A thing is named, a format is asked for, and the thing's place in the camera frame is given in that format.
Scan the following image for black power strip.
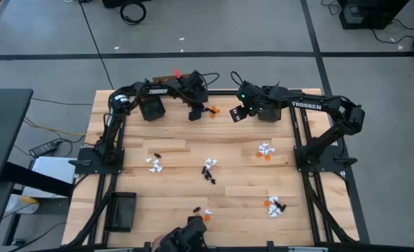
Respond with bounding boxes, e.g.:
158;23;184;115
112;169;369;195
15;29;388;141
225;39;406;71
28;139;62;158

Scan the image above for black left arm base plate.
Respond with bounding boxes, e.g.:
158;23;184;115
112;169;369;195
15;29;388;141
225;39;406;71
68;146;125;176

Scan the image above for white and yellow bag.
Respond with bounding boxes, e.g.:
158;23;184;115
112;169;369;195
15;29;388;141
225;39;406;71
3;194;41;216

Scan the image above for yellow floor cable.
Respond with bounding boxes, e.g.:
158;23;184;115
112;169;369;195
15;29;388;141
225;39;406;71
22;116;87;138

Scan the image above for right arm cable loop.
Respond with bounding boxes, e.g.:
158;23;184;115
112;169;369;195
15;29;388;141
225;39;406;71
230;71;249;92

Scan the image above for arm cable loop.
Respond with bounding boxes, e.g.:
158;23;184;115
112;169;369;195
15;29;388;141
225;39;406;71
198;71;221;92
230;71;249;92

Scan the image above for black plastic tray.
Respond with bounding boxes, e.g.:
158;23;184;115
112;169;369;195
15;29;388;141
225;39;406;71
104;191;138;233
138;94;167;123
257;103;283;123

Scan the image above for black cable by case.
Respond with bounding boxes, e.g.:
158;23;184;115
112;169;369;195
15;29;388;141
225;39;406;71
370;17;414;45

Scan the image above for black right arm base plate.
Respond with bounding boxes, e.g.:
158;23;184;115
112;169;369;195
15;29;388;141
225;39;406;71
294;144;359;174

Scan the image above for left arm cable loop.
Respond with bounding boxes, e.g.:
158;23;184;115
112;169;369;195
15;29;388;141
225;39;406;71
198;71;221;92

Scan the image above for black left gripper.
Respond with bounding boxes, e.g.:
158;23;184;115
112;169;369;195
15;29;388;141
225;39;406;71
178;69;214;122

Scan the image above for black cable coil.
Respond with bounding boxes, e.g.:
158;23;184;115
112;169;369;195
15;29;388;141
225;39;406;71
119;0;148;26

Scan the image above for black monitor left edge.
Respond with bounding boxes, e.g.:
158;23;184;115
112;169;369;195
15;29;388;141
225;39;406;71
0;88;34;186

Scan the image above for white box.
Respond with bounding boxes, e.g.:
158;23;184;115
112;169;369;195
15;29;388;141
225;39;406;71
21;155;78;200

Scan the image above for black equipment case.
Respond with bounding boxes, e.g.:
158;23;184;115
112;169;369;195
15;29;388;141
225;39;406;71
337;0;411;31

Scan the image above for black equipment box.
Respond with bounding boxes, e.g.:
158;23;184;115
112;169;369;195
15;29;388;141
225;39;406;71
101;0;152;9

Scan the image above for black desk leg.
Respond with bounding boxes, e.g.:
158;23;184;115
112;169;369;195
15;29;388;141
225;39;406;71
2;161;75;199

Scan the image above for thin black floor cable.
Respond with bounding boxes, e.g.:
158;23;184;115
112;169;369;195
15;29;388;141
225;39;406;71
30;97;94;106

